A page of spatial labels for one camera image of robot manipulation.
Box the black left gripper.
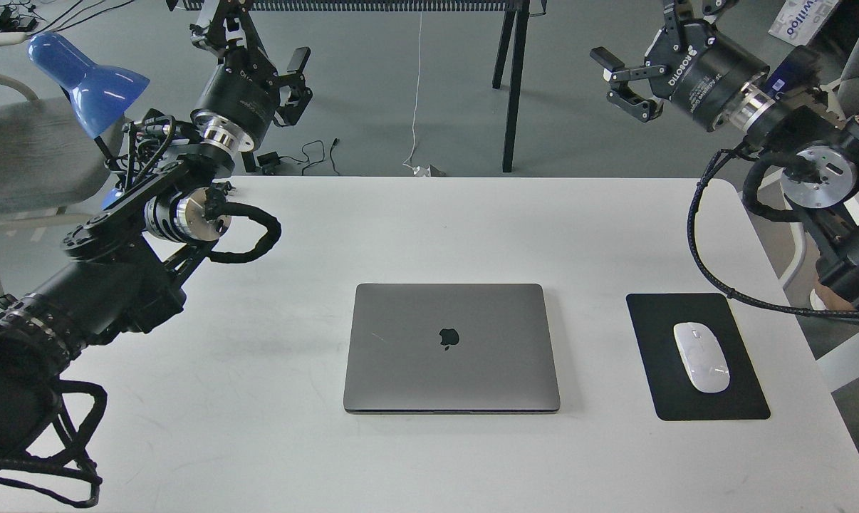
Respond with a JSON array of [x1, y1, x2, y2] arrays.
[[189, 1, 313, 152]]

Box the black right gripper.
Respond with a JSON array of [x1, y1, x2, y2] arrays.
[[590, 0, 771, 133]]

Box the grey laptop computer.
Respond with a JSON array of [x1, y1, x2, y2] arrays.
[[343, 283, 561, 415]]

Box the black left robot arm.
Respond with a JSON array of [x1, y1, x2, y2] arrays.
[[0, 1, 313, 460]]

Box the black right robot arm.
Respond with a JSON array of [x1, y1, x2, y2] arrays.
[[590, 1, 859, 322]]

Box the black table legs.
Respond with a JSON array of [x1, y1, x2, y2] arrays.
[[491, 1, 531, 173]]

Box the white cardboard box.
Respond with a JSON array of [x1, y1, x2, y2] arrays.
[[768, 1, 842, 48]]

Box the blue desk lamp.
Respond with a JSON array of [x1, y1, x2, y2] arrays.
[[28, 32, 150, 209]]

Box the grey cushioned chair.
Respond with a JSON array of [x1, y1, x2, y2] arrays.
[[0, 33, 123, 306]]

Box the black floor power strip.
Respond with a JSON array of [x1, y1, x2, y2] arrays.
[[0, 4, 38, 33]]

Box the white computer mouse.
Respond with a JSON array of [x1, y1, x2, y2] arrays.
[[673, 322, 730, 394]]

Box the black mouse pad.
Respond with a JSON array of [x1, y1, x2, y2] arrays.
[[625, 293, 769, 421]]

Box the black power adapter cable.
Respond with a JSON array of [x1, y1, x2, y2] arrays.
[[241, 138, 342, 177]]

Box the black braided right cable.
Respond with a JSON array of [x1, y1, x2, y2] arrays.
[[687, 146, 859, 325]]

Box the black braided cable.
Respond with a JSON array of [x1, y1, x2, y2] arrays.
[[0, 380, 108, 509], [687, 146, 859, 325]]

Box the white hanging cable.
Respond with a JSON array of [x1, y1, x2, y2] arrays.
[[402, 13, 446, 179]]

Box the black braided left cable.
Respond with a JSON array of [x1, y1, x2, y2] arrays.
[[0, 380, 108, 509]]

